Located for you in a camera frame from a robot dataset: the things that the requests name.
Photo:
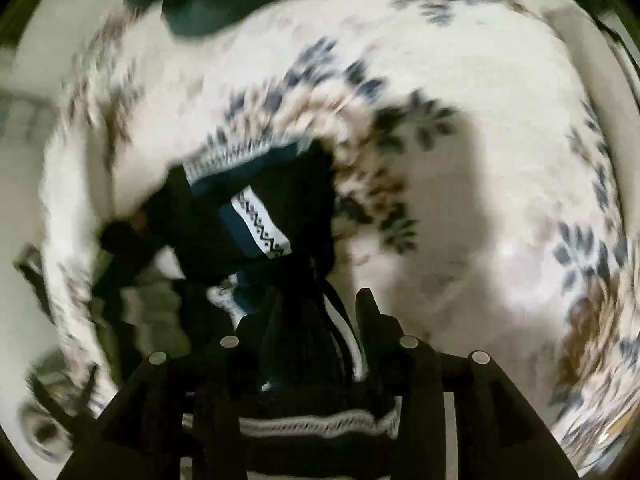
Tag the dark blurred object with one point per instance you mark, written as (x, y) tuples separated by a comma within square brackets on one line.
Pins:
[(47, 410)]

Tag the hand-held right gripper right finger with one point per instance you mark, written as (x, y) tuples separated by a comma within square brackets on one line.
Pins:
[(372, 320)]

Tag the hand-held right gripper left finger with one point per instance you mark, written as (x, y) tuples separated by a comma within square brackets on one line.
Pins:
[(212, 400)]

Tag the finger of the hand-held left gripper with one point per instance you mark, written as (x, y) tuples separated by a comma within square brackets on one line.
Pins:
[(127, 242)]

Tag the white floral bed sheet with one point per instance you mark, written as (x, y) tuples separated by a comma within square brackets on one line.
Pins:
[(475, 185)]

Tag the black teal patterned garment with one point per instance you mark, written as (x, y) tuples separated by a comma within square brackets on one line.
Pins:
[(280, 210)]

